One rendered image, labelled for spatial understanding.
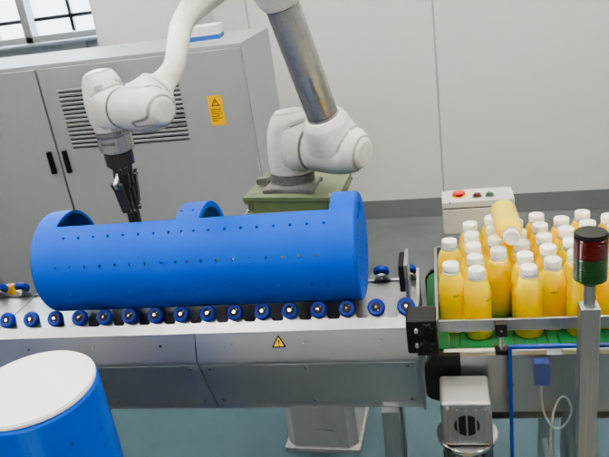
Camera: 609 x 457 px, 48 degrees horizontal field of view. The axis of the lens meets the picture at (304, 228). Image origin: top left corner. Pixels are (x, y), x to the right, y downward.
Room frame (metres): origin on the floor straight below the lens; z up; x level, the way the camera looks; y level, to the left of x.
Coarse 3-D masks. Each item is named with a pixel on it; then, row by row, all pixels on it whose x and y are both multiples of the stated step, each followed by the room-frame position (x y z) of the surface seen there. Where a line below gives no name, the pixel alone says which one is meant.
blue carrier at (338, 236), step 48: (336, 192) 1.67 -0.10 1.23; (48, 240) 1.72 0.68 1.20; (96, 240) 1.69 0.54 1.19; (144, 240) 1.65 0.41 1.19; (192, 240) 1.62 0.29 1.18; (240, 240) 1.59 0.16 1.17; (288, 240) 1.56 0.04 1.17; (336, 240) 1.53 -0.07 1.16; (48, 288) 1.68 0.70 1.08; (96, 288) 1.65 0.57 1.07; (144, 288) 1.62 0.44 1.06; (192, 288) 1.60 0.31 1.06; (240, 288) 1.57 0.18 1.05; (288, 288) 1.55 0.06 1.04; (336, 288) 1.52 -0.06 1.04
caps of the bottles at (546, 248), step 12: (528, 216) 1.71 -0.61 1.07; (540, 216) 1.68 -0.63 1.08; (564, 216) 1.66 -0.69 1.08; (576, 216) 1.67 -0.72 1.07; (588, 216) 1.66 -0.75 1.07; (540, 228) 1.62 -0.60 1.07; (564, 228) 1.59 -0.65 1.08; (540, 240) 1.55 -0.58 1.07; (564, 240) 1.52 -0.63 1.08; (540, 252) 1.50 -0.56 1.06; (552, 252) 1.48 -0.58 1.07; (552, 264) 1.42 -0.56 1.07
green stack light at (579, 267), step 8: (608, 256) 1.17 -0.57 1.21; (576, 264) 1.17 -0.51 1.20; (584, 264) 1.16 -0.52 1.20; (592, 264) 1.15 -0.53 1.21; (600, 264) 1.15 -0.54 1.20; (576, 272) 1.17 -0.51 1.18; (584, 272) 1.16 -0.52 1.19; (592, 272) 1.15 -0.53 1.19; (600, 272) 1.15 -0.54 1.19; (576, 280) 1.17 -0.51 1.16; (584, 280) 1.16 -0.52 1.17; (592, 280) 1.15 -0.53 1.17; (600, 280) 1.15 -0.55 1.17
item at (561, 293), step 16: (528, 224) 1.70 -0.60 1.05; (576, 224) 1.66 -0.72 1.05; (528, 240) 1.64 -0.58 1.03; (560, 240) 1.58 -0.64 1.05; (544, 256) 1.49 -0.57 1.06; (560, 256) 1.52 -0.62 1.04; (544, 272) 1.43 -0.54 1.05; (560, 272) 1.42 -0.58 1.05; (608, 272) 1.39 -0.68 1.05; (544, 288) 1.42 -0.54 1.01; (560, 288) 1.40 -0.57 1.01; (576, 288) 1.37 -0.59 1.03; (608, 288) 1.38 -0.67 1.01; (544, 304) 1.42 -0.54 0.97; (560, 304) 1.40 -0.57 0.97; (576, 304) 1.36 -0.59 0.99; (608, 304) 1.38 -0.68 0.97
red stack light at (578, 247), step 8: (576, 240) 1.17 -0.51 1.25; (608, 240) 1.16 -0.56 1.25; (576, 248) 1.17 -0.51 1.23; (584, 248) 1.16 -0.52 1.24; (592, 248) 1.15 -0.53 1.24; (600, 248) 1.15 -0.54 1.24; (608, 248) 1.16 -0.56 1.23; (576, 256) 1.17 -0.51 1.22; (584, 256) 1.16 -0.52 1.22; (592, 256) 1.15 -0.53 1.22; (600, 256) 1.15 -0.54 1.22
